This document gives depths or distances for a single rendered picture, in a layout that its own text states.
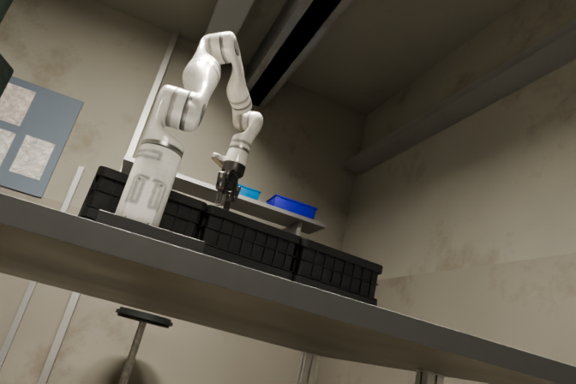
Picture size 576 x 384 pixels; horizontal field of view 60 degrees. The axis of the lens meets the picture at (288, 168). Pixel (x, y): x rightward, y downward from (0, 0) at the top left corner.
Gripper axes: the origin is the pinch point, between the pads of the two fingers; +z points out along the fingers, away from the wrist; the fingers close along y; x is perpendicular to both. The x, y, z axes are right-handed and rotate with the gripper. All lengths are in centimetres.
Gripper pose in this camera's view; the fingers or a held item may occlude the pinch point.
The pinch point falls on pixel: (223, 204)
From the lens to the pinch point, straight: 162.2
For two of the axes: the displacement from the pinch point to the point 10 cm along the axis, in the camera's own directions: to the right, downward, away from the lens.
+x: -9.3, -0.9, 3.6
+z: -2.3, 9.0, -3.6
